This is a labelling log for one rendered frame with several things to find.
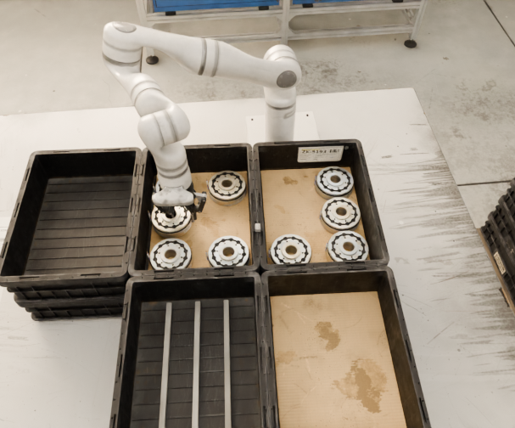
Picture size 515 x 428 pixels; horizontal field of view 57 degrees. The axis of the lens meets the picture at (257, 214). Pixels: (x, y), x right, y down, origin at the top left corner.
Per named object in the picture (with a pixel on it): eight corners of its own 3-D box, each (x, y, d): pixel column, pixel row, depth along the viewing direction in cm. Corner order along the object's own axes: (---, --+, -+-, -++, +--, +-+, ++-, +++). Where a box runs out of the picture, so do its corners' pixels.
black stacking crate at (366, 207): (253, 171, 141) (253, 143, 132) (353, 167, 142) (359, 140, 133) (260, 293, 118) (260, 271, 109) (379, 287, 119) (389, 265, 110)
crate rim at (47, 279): (34, 156, 132) (30, 150, 130) (143, 152, 133) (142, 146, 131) (-4, 287, 108) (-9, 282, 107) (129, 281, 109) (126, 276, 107)
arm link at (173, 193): (153, 206, 108) (148, 189, 103) (157, 169, 115) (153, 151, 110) (193, 205, 108) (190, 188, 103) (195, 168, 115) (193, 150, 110)
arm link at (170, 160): (154, 184, 105) (192, 171, 107) (141, 134, 93) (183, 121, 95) (145, 163, 109) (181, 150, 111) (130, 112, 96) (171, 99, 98)
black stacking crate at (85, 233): (47, 179, 139) (32, 152, 130) (149, 175, 140) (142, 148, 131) (13, 305, 116) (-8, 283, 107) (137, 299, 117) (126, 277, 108)
